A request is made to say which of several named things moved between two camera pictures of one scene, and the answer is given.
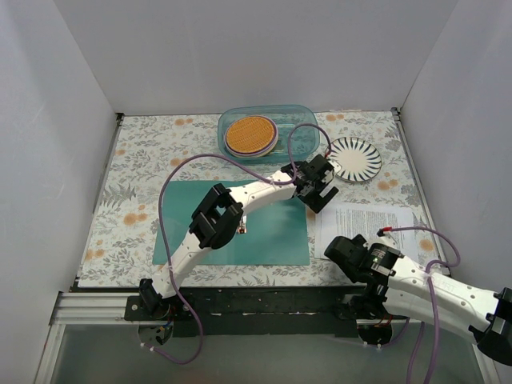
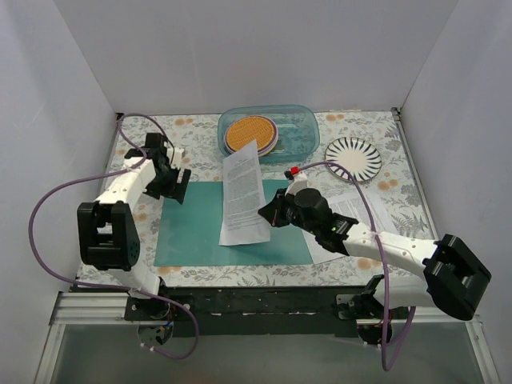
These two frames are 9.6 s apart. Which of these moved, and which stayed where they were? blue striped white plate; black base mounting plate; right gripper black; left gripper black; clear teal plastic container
Moved: right gripper black; left gripper black
Stayed: black base mounting plate; blue striped white plate; clear teal plastic container
